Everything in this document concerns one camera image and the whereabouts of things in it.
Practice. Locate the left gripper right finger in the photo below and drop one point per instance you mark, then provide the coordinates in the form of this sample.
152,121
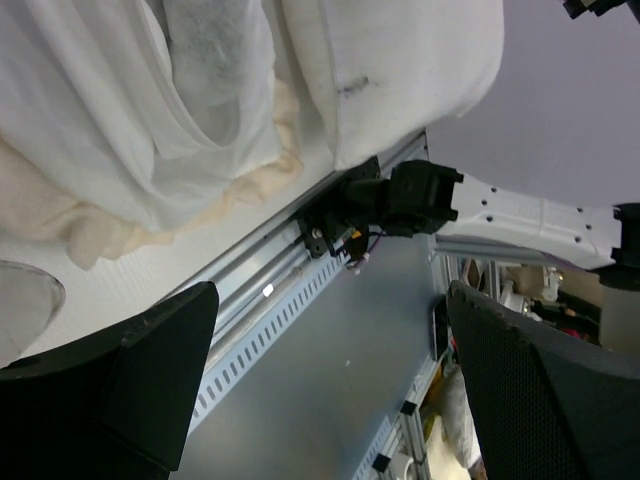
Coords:
545,405

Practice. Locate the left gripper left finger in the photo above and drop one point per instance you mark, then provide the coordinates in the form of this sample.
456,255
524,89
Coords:
116,404

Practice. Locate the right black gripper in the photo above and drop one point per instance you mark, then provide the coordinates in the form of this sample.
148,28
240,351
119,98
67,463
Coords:
576,8

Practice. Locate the grey cream ruffled pillowcase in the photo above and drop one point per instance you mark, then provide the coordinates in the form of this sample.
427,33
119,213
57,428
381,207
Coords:
124,123

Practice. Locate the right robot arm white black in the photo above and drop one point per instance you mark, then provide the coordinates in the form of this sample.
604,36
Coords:
422,197

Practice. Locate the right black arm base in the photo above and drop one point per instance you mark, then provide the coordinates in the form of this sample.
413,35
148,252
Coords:
321,219

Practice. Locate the bare white pillow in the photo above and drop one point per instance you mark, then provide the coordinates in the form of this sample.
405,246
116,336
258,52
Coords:
379,70

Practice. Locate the aluminium mounting rail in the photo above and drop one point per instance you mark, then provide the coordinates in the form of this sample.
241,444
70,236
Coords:
262,258

